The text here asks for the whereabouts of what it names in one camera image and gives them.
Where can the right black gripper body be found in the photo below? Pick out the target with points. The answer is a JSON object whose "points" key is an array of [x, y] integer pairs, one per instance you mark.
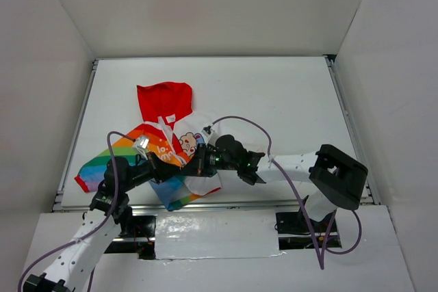
{"points": [[200, 161]]}

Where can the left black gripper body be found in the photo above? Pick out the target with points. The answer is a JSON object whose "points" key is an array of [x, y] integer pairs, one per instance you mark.
{"points": [[159, 167]]}

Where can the rainbow hooded kids jacket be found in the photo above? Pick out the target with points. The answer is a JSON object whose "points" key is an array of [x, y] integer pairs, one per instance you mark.
{"points": [[174, 131]]}

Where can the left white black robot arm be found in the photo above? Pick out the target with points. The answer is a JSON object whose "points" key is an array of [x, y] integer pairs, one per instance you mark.
{"points": [[69, 266]]}

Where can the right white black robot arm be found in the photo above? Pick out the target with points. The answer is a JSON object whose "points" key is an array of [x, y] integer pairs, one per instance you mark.
{"points": [[338, 178]]}

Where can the white foil-taped cover panel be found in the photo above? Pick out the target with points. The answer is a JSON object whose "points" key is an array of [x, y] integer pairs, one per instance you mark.
{"points": [[216, 234]]}

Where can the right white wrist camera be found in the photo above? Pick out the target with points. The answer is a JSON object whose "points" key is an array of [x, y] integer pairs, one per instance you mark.
{"points": [[209, 135]]}

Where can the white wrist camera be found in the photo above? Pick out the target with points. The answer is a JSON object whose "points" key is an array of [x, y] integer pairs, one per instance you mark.
{"points": [[209, 135], [140, 145]]}

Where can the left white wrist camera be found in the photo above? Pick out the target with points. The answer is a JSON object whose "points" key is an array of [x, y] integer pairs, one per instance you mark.
{"points": [[140, 145]]}

